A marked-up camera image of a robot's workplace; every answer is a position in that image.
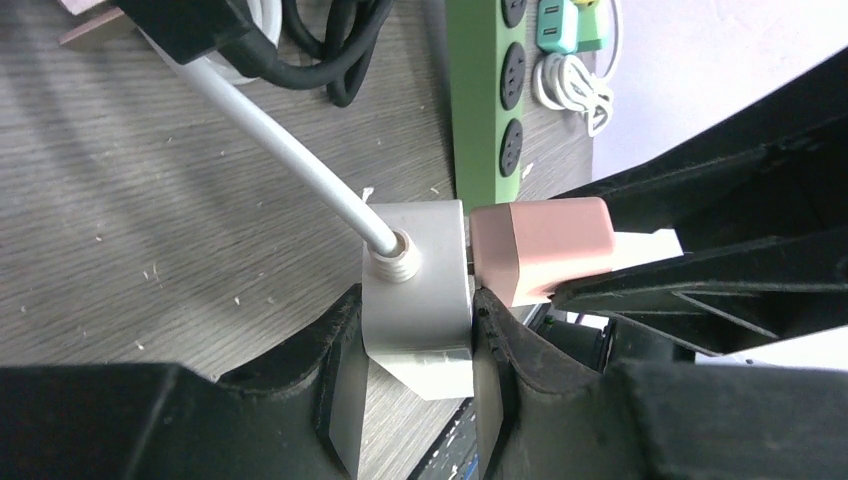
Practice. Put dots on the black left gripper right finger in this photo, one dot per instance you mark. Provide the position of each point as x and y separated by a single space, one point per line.
540 414

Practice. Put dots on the teal plug adapter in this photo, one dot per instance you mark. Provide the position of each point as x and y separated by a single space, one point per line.
557 26

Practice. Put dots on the dark green power strip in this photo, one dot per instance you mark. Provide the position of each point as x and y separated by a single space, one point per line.
487 71

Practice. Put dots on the pink plug adapter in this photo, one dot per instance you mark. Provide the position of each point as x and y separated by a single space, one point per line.
100 21
522 251

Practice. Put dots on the white power strip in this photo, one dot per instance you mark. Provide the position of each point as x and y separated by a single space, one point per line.
416 307

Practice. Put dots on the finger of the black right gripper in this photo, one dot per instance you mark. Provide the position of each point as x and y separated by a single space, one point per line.
726 300
777 168

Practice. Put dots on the green plug adapter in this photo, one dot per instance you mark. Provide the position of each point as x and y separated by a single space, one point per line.
593 25

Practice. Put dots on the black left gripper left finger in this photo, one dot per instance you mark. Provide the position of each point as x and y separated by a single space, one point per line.
294 412

